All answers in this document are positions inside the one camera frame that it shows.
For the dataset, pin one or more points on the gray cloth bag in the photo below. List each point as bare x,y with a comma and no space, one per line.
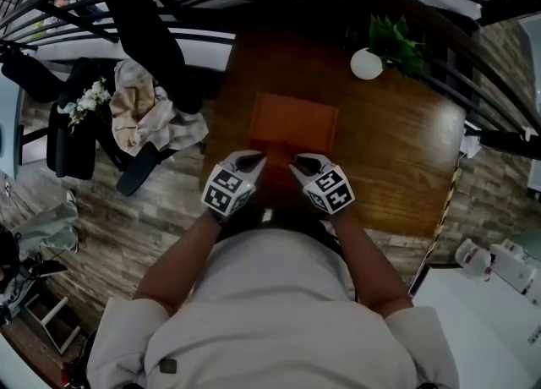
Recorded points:
46,226

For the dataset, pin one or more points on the white floor box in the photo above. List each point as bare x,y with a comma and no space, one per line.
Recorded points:
471,138

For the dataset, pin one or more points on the white vase with green plant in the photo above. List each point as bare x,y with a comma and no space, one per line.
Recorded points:
365,64

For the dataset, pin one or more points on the person's left forearm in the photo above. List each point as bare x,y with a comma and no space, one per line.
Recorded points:
177,264

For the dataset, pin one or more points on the white plastic container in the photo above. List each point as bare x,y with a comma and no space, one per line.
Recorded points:
513,266

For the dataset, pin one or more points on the white bag with red label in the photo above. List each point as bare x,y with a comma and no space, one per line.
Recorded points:
471,258

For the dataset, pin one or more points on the white flower bouquet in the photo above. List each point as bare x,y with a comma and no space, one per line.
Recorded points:
91,100

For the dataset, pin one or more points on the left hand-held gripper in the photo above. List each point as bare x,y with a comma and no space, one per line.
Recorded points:
228,193

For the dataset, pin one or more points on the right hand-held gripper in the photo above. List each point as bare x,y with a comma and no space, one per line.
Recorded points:
329,190

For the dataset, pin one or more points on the dark curved metal railing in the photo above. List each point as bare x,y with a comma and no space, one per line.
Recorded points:
507,142

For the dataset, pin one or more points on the yellow black floor tape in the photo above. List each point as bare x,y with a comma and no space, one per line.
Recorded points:
444,209

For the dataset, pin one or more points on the black high-back office chair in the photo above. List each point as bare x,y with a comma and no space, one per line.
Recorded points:
143,28
29,74

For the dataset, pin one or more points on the orange-brown box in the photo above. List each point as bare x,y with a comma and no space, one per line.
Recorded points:
291,121

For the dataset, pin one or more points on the beige crumpled cloth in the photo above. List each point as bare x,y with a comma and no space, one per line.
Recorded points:
143,121

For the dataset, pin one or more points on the person's white shirt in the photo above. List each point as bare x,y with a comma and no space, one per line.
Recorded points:
274,315

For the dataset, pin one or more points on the person's right forearm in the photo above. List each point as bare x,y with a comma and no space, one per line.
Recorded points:
372,269

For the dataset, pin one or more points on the light wooden stool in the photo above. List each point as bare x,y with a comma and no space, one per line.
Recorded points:
53,324

